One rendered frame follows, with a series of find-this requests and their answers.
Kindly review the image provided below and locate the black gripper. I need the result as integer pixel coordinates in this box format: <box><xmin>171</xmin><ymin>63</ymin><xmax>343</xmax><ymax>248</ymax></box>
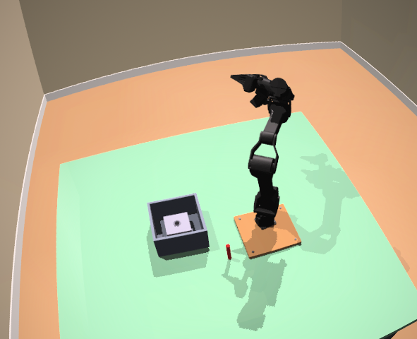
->
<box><xmin>230</xmin><ymin>74</ymin><xmax>273</xmax><ymax>97</ymax></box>

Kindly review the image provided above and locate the white square plate with hole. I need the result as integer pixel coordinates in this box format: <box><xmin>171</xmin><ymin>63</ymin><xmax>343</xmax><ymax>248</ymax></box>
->
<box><xmin>164</xmin><ymin>212</ymin><xmax>192</xmax><ymax>237</ymax></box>

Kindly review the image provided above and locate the red peg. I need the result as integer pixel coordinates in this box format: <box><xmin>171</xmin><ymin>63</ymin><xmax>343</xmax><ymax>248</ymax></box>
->
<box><xmin>226</xmin><ymin>244</ymin><xmax>231</xmax><ymax>259</ymax></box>

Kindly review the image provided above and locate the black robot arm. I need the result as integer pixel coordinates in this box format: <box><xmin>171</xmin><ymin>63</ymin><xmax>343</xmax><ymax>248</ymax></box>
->
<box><xmin>248</xmin><ymin>78</ymin><xmax>295</xmax><ymax>230</ymax></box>

